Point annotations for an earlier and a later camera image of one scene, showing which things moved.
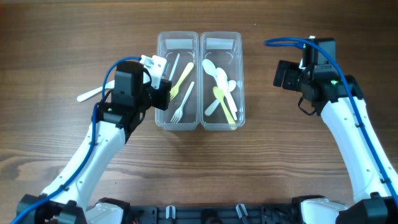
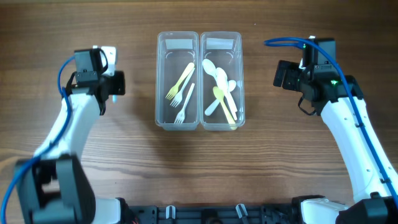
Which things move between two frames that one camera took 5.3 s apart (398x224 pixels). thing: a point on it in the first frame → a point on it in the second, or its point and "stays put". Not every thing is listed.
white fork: [176, 62] → [176, 101]
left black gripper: [165, 87] → [120, 88]
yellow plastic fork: [175, 90] stays put
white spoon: [209, 68] stays put
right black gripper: [291, 68] stays put
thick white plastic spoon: [212, 107] stays put
